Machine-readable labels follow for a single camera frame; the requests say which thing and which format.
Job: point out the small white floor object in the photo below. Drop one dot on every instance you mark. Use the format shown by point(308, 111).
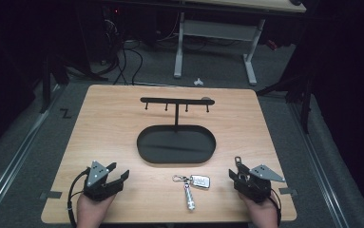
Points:
point(198, 82)

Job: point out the person's right hand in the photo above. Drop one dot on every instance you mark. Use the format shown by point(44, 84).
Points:
point(263, 213)

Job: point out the black key rack with tray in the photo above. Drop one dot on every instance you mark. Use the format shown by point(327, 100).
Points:
point(176, 145)

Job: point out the grey round disc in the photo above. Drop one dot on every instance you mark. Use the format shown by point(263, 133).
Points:
point(206, 98)

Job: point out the grey tape strip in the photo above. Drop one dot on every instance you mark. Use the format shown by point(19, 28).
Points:
point(52, 194)
point(288, 191)

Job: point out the black metal stand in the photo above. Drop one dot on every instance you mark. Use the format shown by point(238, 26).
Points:
point(304, 104)
point(46, 85)

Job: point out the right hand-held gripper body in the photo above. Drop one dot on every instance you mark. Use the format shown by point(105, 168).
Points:
point(257, 188)

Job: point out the white-legged desk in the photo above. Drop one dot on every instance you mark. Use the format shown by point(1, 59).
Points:
point(220, 30)

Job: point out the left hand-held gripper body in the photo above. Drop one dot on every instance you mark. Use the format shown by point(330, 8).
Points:
point(95, 185)

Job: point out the metal floor rail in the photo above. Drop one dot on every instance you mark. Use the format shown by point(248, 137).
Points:
point(18, 158)
point(322, 177)

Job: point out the small red object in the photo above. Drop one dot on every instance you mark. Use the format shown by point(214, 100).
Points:
point(272, 44)

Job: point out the person's left hand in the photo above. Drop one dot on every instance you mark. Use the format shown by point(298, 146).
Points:
point(91, 210)

